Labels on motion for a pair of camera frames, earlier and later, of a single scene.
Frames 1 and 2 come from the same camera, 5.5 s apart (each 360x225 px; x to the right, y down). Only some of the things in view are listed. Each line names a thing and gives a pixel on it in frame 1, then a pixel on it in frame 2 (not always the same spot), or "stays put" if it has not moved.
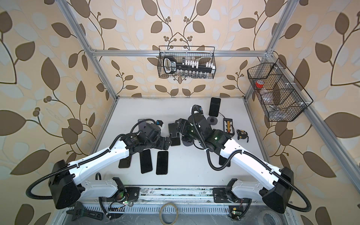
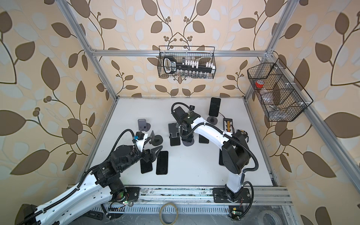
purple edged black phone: [222, 160] stays put
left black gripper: [162, 146] to [152, 157]
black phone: [146, 161] stays put
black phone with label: [162, 162] stays put
